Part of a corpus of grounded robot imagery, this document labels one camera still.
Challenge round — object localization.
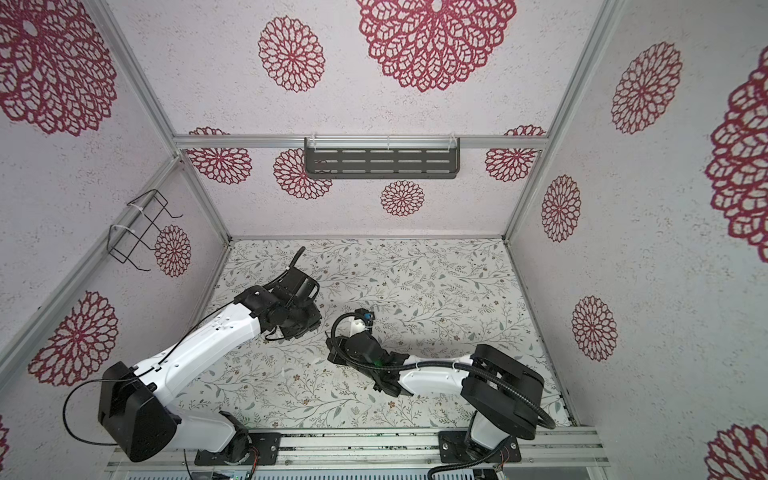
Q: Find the right black corrugated cable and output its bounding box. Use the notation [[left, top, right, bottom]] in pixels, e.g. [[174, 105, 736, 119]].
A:
[[329, 313, 557, 431]]

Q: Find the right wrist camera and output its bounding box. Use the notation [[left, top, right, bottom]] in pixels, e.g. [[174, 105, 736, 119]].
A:
[[349, 308, 375, 336]]

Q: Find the dark metal wall shelf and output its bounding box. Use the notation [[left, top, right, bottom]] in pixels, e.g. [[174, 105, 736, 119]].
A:
[[303, 137, 461, 180]]

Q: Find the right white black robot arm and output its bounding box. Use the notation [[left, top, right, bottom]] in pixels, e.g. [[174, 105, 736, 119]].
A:
[[326, 330, 556, 463]]

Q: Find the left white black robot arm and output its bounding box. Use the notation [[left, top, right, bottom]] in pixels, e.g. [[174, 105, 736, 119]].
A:
[[97, 267, 321, 464]]

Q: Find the left thin black cable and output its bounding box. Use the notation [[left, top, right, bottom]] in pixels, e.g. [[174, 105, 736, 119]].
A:
[[61, 245, 307, 448]]

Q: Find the black wire wall rack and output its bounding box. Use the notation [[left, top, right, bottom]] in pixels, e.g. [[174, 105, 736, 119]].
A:
[[106, 189, 183, 272]]

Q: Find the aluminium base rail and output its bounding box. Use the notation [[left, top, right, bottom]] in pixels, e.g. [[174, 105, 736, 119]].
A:
[[107, 427, 610, 475]]

